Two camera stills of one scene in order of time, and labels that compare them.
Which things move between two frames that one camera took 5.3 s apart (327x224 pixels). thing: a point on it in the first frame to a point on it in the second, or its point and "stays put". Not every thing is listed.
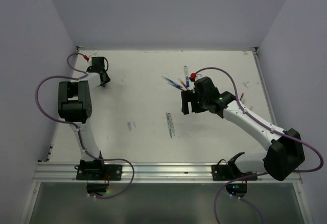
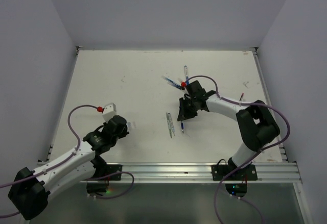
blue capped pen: [187, 78] stays put
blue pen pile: [171, 81] stays put
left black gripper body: [107, 78] to [123, 133]
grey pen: [169, 124] stays put
